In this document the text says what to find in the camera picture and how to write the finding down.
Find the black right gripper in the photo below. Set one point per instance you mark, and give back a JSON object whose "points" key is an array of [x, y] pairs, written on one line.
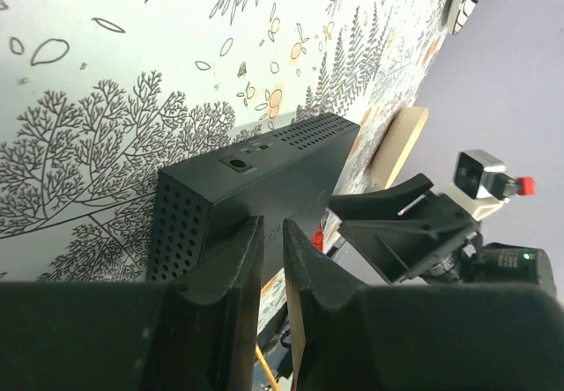
{"points": [[404, 249]]}

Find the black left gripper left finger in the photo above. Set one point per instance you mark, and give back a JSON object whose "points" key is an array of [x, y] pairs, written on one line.
{"points": [[196, 332]]}

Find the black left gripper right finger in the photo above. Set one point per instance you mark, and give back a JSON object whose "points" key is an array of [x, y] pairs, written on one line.
{"points": [[349, 335]]}

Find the black network switch box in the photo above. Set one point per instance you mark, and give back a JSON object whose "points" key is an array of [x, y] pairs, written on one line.
{"points": [[290, 172]]}

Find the cream square dish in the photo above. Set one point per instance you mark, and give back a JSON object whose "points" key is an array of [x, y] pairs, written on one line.
{"points": [[397, 145]]}

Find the floral patterned table mat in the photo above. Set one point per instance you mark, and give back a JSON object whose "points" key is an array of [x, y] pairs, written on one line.
{"points": [[98, 95]]}

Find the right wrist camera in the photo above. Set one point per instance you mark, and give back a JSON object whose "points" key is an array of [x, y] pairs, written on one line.
{"points": [[481, 185]]}

